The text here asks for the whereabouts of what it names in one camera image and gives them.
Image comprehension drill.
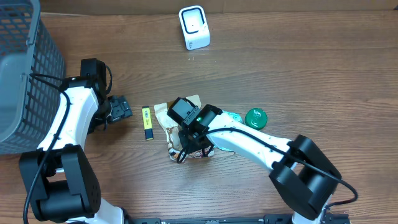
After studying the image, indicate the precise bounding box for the brown white snack pouch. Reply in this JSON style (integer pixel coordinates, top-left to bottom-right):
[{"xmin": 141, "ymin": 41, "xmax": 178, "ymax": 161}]
[{"xmin": 154, "ymin": 95, "xmax": 203, "ymax": 161}]

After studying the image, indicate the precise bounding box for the yellow glue stick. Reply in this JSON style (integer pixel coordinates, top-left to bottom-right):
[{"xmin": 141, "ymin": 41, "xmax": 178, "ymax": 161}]
[{"xmin": 142, "ymin": 106, "xmax": 154, "ymax": 140}]

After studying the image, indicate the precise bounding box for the teal wet wipes packet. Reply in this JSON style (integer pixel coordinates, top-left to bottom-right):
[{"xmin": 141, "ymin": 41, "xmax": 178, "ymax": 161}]
[{"xmin": 218, "ymin": 110, "xmax": 243, "ymax": 152}]

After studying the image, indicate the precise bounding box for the green lid jar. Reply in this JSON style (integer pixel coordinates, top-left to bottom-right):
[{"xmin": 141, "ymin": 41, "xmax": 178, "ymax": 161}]
[{"xmin": 244, "ymin": 108, "xmax": 268, "ymax": 130}]

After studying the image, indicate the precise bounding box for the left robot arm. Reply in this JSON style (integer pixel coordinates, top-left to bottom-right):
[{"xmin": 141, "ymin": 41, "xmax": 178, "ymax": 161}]
[{"xmin": 19, "ymin": 58, "xmax": 132, "ymax": 224}]

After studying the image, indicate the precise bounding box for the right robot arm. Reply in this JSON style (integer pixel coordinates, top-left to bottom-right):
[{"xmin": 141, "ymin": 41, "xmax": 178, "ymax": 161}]
[{"xmin": 167, "ymin": 98, "xmax": 341, "ymax": 223}]

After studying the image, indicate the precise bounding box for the white barcode scanner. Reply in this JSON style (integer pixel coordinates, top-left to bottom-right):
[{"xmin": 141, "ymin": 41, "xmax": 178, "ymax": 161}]
[{"xmin": 178, "ymin": 5, "xmax": 211, "ymax": 50}]

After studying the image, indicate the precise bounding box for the grey plastic mesh basket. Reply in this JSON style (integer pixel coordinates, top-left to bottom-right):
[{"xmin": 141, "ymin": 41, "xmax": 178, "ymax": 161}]
[{"xmin": 1, "ymin": 0, "xmax": 65, "ymax": 154}]

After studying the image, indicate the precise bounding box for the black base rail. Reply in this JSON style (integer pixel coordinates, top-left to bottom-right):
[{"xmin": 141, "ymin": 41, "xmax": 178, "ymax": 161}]
[{"xmin": 124, "ymin": 213, "xmax": 351, "ymax": 224}]

